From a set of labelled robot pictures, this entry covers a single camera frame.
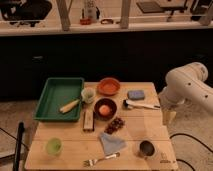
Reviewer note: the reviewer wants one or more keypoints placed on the beige wooden gripper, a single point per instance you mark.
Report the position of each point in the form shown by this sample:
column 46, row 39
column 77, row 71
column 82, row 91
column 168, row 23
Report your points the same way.
column 168, row 116

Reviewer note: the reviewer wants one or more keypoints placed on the yellow banana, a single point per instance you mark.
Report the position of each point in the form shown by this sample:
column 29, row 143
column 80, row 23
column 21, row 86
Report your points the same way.
column 66, row 108

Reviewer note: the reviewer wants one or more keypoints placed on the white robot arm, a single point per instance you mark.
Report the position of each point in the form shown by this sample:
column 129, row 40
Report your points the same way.
column 185, row 83

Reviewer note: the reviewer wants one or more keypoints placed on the metal cup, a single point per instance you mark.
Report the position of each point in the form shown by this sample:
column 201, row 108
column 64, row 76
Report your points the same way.
column 146, row 149

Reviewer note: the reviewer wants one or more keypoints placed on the clear plastic cup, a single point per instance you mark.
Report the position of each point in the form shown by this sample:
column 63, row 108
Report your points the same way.
column 88, row 95

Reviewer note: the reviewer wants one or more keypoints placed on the green plastic cup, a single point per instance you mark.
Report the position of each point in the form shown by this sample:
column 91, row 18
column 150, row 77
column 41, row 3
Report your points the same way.
column 53, row 146

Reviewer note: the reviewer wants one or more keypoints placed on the blue sponge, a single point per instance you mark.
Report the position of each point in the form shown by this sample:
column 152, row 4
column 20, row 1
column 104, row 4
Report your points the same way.
column 136, row 94

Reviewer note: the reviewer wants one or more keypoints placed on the brown grape bunch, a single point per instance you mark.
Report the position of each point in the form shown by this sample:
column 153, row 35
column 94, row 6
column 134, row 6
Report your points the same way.
column 115, row 125

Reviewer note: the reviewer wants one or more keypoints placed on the blue cloth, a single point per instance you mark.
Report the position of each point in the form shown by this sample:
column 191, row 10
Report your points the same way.
column 111, row 144

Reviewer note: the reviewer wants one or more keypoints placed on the dark brown bowl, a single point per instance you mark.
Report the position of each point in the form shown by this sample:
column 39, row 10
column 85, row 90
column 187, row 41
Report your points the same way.
column 105, row 101

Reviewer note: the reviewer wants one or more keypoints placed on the orange fruit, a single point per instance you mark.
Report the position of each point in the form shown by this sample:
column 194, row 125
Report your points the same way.
column 104, row 110

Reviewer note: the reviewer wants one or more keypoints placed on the orange bowl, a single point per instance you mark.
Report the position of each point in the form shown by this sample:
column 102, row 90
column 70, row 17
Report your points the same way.
column 108, row 86

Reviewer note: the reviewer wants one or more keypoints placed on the wooden block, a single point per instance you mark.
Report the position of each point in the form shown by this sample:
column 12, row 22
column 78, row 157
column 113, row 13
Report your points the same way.
column 88, row 124

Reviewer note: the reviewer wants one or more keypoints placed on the silver fork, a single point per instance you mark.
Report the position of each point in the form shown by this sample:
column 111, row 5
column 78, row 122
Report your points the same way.
column 92, row 162

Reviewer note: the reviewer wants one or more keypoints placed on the green plastic tray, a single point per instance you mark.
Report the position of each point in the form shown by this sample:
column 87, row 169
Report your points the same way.
column 57, row 93

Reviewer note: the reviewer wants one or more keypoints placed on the red object on ledge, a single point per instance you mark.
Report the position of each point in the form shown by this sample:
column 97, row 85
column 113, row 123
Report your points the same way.
column 86, row 21

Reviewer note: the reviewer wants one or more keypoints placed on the white bottle on ledge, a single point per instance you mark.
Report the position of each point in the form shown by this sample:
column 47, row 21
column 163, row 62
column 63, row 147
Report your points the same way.
column 90, row 10

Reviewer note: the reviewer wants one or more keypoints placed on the black pole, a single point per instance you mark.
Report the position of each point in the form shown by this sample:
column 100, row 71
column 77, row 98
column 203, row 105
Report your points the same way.
column 18, row 146

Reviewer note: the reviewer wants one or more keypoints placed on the black office chair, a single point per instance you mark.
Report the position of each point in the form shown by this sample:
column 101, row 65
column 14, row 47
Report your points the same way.
column 30, row 12

